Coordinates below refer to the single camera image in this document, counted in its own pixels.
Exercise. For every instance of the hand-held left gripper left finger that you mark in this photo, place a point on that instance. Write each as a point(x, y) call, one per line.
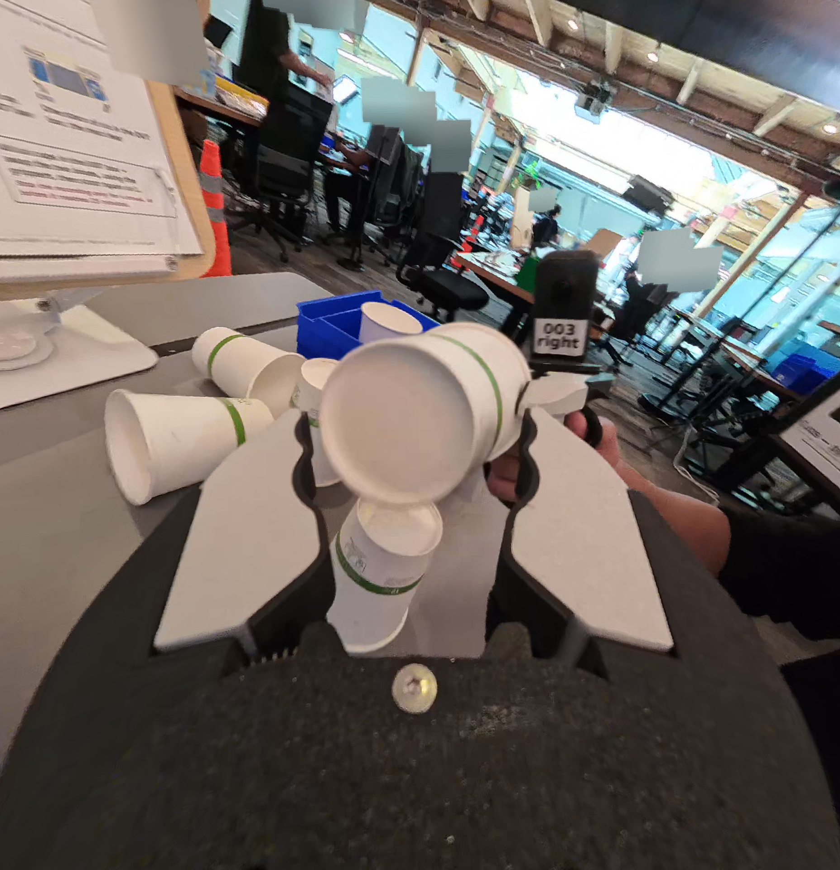
point(243, 550)

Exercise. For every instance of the black tripod stand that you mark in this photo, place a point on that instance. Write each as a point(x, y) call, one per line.
point(838, 189)

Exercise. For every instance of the blue plastic bin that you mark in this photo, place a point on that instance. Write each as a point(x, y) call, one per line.
point(804, 374)
point(325, 333)

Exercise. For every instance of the wooden table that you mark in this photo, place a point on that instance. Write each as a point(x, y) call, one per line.
point(488, 268)

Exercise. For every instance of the wooden sign board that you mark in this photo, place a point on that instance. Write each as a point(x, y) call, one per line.
point(189, 170)

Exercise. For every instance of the white instruction sheet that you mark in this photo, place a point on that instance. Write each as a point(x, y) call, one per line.
point(66, 136)

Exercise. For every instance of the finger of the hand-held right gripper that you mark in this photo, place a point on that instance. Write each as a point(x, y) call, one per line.
point(549, 394)

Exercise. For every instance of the ceiling-mounted projector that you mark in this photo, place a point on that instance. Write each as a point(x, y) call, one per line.
point(595, 100)

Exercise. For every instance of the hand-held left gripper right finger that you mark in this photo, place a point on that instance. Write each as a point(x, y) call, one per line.
point(590, 550)

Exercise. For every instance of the white sign stand base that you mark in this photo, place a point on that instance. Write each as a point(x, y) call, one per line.
point(87, 360)

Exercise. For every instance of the black-white marker sign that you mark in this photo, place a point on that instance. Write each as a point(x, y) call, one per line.
point(828, 442)

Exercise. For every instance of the orange traffic cone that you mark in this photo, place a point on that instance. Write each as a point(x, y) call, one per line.
point(216, 224)
point(467, 238)

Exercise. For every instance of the black office chair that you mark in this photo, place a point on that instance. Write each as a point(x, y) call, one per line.
point(447, 285)
point(291, 170)

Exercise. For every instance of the green plastic bin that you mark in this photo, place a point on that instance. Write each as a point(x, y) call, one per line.
point(527, 275)

